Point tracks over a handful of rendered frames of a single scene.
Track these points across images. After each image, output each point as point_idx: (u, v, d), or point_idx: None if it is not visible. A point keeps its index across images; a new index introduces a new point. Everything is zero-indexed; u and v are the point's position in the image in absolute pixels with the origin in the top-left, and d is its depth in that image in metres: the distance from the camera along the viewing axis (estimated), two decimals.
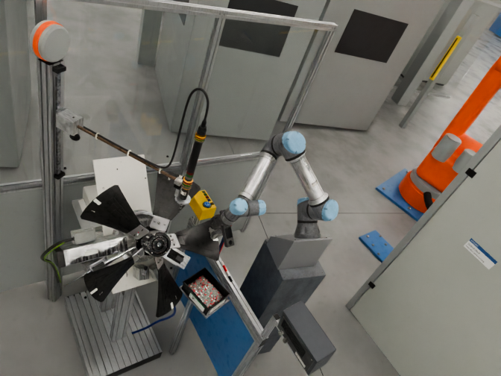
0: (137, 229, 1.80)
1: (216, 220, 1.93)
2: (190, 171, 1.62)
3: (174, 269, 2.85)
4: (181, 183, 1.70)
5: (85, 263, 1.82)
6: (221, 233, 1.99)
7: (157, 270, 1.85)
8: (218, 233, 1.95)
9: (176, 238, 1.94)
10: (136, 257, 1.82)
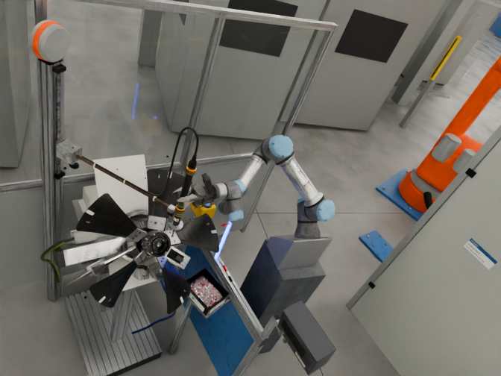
0: (159, 220, 1.86)
1: None
2: None
3: None
4: (174, 210, 1.81)
5: (85, 263, 1.82)
6: (192, 195, 1.73)
7: (133, 259, 1.77)
8: (194, 189, 1.77)
9: (165, 261, 1.91)
10: (134, 234, 1.81)
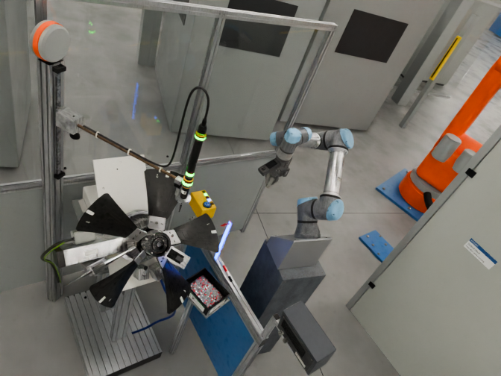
0: (176, 238, 1.92)
1: None
2: (190, 169, 1.62)
3: None
4: (181, 183, 1.70)
5: (85, 263, 1.82)
6: (271, 179, 2.00)
7: None
8: (270, 172, 1.99)
9: (136, 262, 1.83)
10: (156, 220, 1.87)
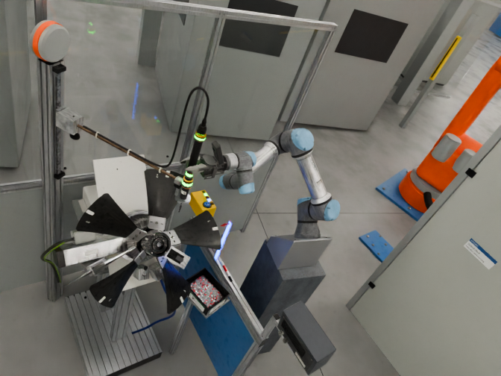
0: (175, 238, 1.92)
1: None
2: None
3: None
4: (181, 183, 1.70)
5: (85, 263, 1.82)
6: (201, 165, 1.62)
7: None
8: (203, 158, 1.65)
9: (136, 262, 1.83)
10: (156, 220, 1.87)
